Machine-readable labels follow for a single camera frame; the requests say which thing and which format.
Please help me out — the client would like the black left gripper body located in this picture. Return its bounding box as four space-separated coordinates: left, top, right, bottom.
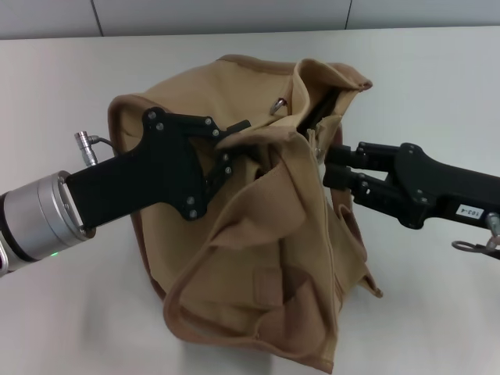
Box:
64 106 209 223

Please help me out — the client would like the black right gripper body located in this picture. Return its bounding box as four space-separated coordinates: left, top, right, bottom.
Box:
385 141 500 230

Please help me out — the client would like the khaki canvas food bag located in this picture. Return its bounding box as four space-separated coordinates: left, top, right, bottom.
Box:
107 54 383 375

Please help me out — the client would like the right gripper cable with plug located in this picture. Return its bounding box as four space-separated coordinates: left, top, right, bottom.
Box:
451 212 500 262

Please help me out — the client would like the gripper cable with plug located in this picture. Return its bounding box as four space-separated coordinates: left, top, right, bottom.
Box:
451 212 500 262
73 131 119 160

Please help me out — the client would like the left gripper cable with plug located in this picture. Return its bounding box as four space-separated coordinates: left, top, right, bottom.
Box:
73 131 119 160

